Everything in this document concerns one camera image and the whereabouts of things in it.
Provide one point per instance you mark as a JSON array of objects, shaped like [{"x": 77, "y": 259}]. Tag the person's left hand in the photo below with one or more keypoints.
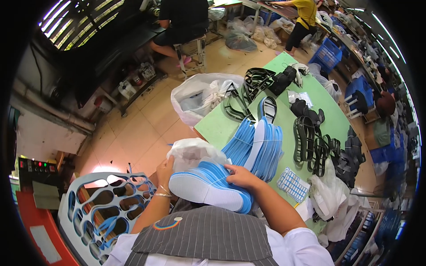
[{"x": 164, "y": 178}]

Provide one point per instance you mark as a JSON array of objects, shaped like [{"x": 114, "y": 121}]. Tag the black rimmed shoe sole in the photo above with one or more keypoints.
[{"x": 268, "y": 108}]

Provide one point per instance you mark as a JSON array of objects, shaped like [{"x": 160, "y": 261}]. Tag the large white sack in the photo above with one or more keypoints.
[{"x": 194, "y": 91}]

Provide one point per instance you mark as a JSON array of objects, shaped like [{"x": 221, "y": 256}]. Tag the blue white label sheet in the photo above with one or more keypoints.
[{"x": 293, "y": 184}]

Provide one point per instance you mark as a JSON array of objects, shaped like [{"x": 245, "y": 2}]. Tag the stack of dark green rims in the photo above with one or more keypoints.
[{"x": 314, "y": 146}]

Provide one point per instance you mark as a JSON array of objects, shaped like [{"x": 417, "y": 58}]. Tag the black cutting die frame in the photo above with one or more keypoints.
[
  {"x": 238, "y": 106},
  {"x": 258, "y": 81}
]

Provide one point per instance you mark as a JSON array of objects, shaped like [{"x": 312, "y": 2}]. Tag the blue plastic crate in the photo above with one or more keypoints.
[{"x": 327, "y": 55}]

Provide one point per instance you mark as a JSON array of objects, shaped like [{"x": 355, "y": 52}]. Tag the white plastic jug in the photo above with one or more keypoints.
[{"x": 126, "y": 89}]

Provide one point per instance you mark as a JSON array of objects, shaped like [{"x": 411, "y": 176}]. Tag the low shelf with containers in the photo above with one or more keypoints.
[{"x": 139, "y": 83}]

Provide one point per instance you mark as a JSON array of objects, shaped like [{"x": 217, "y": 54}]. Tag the long workbench with goods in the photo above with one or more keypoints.
[{"x": 352, "y": 46}]

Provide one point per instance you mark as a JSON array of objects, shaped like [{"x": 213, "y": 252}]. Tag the metal stool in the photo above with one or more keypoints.
[{"x": 191, "y": 55}]

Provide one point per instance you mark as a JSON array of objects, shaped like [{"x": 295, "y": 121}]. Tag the stack of blue white insoles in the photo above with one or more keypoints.
[{"x": 263, "y": 146}]

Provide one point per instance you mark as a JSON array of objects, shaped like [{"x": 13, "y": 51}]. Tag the red machine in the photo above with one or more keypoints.
[{"x": 40, "y": 229}]

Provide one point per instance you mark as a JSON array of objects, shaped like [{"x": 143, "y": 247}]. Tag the heap of white plastic bags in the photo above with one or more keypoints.
[{"x": 332, "y": 202}]

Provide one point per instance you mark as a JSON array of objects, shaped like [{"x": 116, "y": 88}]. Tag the black material pieces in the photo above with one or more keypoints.
[{"x": 304, "y": 111}]

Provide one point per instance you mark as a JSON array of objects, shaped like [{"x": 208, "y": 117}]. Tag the person's body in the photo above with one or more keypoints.
[{"x": 206, "y": 236}]

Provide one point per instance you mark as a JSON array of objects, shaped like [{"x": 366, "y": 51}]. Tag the window grille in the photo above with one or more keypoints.
[{"x": 80, "y": 23}]

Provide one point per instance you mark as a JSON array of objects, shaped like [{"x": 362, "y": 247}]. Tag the person's right hand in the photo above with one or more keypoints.
[{"x": 246, "y": 178}]

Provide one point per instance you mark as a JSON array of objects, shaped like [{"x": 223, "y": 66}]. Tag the clear plastic bag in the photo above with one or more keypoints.
[{"x": 327, "y": 84}]

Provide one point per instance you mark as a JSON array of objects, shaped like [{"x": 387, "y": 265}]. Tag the black machine control panel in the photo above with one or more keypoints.
[{"x": 36, "y": 168}]

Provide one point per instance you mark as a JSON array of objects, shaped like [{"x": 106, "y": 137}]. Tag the white plastic bag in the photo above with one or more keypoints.
[{"x": 193, "y": 151}]

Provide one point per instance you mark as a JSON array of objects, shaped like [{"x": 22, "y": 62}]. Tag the heap of clear plastic bags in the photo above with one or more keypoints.
[{"x": 241, "y": 36}]

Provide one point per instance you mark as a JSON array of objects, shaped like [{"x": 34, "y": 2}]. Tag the heap of black shoe parts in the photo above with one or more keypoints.
[{"x": 349, "y": 159}]

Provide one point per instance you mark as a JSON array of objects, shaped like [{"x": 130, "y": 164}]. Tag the clear plastic packet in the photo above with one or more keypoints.
[{"x": 301, "y": 98}]

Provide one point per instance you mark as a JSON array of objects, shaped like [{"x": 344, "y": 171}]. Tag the bundle of blue insoles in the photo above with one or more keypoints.
[{"x": 206, "y": 189}]

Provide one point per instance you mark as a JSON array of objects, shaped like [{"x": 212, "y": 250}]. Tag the blue white cut-out foam sheet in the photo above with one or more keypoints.
[{"x": 75, "y": 206}]

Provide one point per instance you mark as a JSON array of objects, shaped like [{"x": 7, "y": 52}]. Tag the blue stool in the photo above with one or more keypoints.
[{"x": 359, "y": 96}]

